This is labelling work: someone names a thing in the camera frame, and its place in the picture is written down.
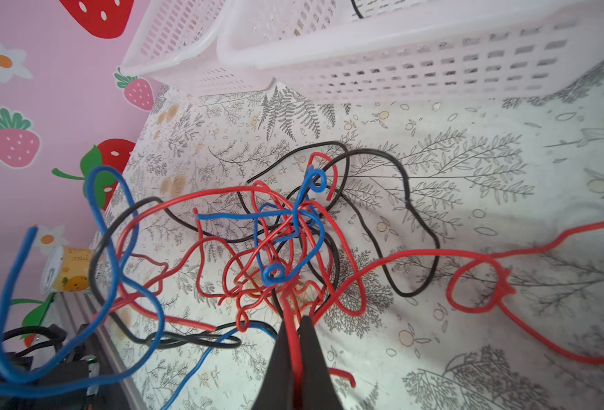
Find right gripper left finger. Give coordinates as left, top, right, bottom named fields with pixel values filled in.
left=252, top=324, right=294, bottom=410

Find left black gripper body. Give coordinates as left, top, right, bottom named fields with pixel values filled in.
left=0, top=324, right=129, bottom=410

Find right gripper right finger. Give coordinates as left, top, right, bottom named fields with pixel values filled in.
left=299, top=316, right=343, bottom=410

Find red cables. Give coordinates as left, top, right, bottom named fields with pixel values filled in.
left=88, top=150, right=604, bottom=410

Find black cables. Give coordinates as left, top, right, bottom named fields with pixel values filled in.
left=87, top=140, right=442, bottom=350

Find floral table cloth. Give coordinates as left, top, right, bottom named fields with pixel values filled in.
left=88, top=48, right=604, bottom=410

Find left white plastic basket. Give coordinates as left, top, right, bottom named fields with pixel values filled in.
left=120, top=0, right=274, bottom=97

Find white plastic basket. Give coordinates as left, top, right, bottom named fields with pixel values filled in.
left=218, top=1, right=604, bottom=104
left=120, top=0, right=274, bottom=97

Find middle white plastic basket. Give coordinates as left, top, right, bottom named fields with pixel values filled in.
left=218, top=1, right=604, bottom=104

